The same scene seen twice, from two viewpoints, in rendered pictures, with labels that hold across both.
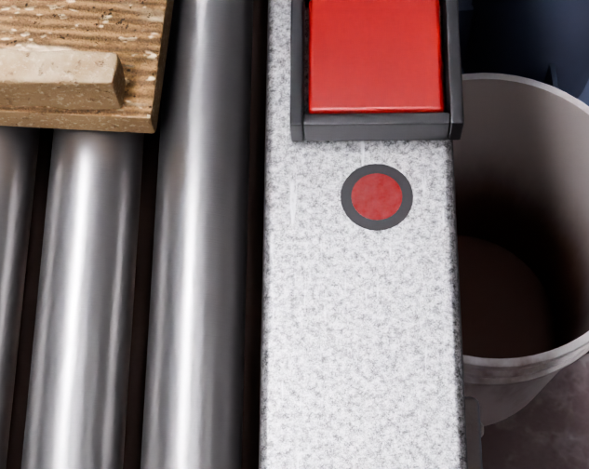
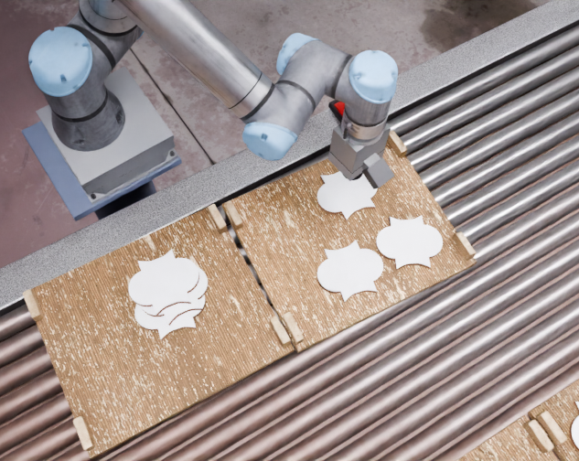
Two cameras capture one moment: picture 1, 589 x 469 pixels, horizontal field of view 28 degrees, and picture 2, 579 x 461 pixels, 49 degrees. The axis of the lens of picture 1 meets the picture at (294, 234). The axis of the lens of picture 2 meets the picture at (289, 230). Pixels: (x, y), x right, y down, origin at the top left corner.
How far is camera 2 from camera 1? 1.30 m
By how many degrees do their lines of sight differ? 42
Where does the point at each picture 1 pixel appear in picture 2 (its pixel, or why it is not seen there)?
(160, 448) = (435, 107)
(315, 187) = not seen: hidden behind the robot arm
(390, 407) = (406, 82)
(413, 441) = (409, 77)
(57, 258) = (419, 138)
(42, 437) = (447, 123)
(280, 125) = not seen: hidden behind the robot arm
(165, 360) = (423, 113)
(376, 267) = not seen: hidden behind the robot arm
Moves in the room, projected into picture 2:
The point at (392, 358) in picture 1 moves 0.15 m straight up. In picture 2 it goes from (399, 85) to (412, 42)
